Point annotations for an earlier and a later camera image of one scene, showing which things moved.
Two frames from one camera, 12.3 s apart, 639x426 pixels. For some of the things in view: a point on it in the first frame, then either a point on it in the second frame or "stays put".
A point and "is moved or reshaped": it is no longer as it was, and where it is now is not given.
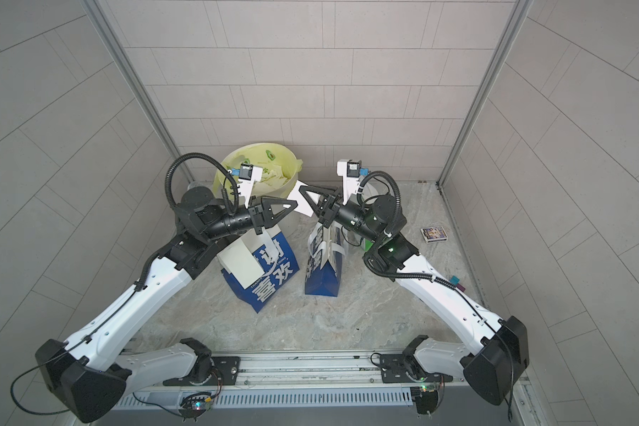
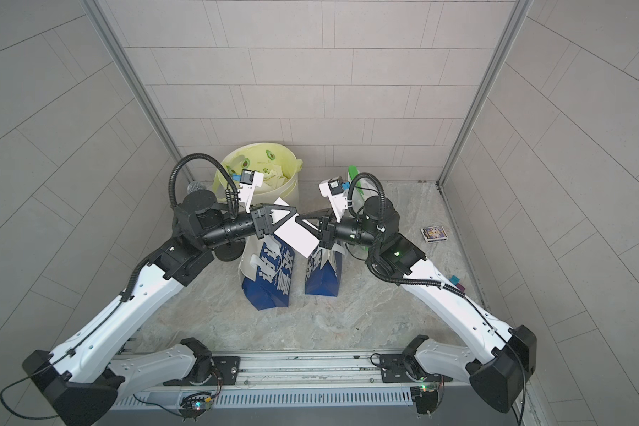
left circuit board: (193, 406) stays put
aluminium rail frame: (327, 378) stays put
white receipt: (239, 261) → (294, 233)
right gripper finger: (327, 198) → (301, 217)
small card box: (435, 234) stays put
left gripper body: (233, 224) stays put
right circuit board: (425, 401) stays put
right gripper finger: (316, 208) → (316, 229)
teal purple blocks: (454, 280) stays put
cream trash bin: (280, 168) stays put
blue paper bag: (276, 258) is moved or reshaped
